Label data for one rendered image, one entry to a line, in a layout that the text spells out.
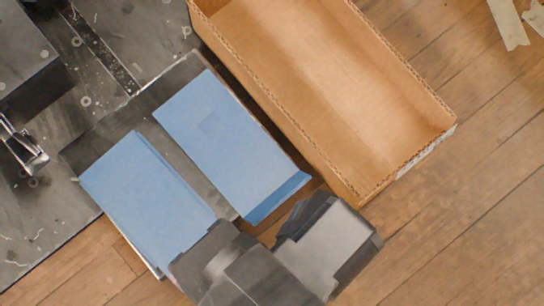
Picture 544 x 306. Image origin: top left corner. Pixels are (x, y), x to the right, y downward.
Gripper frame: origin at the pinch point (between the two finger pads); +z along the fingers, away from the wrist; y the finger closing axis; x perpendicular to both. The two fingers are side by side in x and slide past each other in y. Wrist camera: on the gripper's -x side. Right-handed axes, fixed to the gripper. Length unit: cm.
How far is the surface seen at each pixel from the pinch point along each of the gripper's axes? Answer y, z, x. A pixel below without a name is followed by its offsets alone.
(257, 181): 1.8, 2.5, -8.9
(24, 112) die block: 19.5, 12.5, 2.9
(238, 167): 3.7, 3.6, -8.5
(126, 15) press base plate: 20.0, 15.5, -11.3
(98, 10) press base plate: 22.2, 16.8, -9.6
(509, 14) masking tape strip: -2.6, 2.0, -39.5
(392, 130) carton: -3.2, 1.7, -22.2
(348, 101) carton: 1.2, 4.2, -21.2
